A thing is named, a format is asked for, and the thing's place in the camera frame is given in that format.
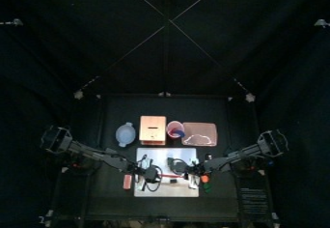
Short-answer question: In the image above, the light blue plate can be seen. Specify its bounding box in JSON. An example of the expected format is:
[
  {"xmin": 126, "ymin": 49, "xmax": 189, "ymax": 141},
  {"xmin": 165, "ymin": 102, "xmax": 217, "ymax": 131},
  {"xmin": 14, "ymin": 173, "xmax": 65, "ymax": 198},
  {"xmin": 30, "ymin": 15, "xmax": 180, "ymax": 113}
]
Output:
[{"xmin": 115, "ymin": 122, "xmax": 138, "ymax": 148}]

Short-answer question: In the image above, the pink cup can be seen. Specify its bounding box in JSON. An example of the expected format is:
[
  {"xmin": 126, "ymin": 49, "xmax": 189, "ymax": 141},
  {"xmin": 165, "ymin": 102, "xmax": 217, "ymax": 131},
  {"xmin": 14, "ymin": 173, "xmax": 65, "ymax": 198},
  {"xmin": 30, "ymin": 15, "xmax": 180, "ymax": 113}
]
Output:
[{"xmin": 165, "ymin": 120, "xmax": 188, "ymax": 139}]

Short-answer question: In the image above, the white cutting board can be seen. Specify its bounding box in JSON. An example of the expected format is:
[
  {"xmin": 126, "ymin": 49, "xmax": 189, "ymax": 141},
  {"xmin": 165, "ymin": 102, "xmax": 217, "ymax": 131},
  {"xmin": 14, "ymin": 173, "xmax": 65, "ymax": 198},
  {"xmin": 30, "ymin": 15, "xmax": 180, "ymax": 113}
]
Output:
[{"xmin": 133, "ymin": 147, "xmax": 202, "ymax": 198}]

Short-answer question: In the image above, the white cord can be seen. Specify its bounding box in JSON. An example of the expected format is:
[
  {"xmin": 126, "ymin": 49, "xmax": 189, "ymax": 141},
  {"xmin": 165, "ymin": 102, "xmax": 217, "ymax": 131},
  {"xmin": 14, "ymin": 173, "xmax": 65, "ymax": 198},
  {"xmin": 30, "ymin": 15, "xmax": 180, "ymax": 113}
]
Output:
[{"xmin": 185, "ymin": 134, "xmax": 216, "ymax": 145}]

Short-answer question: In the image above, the black panel with white text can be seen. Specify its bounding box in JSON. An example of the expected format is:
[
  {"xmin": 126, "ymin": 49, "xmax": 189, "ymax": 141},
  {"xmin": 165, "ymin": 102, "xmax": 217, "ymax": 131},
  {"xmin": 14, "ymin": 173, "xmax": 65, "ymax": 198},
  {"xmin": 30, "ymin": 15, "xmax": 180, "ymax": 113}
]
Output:
[{"xmin": 236, "ymin": 173, "xmax": 276, "ymax": 227}]

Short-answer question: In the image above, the wooden box with slot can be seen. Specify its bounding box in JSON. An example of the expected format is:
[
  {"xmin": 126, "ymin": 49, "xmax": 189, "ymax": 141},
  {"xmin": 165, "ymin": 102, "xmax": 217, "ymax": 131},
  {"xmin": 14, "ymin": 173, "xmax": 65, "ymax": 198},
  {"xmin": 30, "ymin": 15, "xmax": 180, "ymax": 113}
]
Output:
[{"xmin": 138, "ymin": 115, "xmax": 167, "ymax": 146}]

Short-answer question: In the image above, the orange salmon sushi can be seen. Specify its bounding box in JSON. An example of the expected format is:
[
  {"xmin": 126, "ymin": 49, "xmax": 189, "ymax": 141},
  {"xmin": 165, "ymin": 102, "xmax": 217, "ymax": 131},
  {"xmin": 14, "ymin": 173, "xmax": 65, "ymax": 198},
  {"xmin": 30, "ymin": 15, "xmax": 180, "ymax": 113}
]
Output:
[{"xmin": 123, "ymin": 173, "xmax": 133, "ymax": 190}]

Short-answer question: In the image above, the pink square tray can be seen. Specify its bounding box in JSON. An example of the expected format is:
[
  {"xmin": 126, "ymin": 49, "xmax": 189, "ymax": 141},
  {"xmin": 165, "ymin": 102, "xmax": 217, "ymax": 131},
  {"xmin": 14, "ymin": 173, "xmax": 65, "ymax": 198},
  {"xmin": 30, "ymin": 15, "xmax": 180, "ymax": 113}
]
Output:
[{"xmin": 181, "ymin": 122, "xmax": 220, "ymax": 147}]

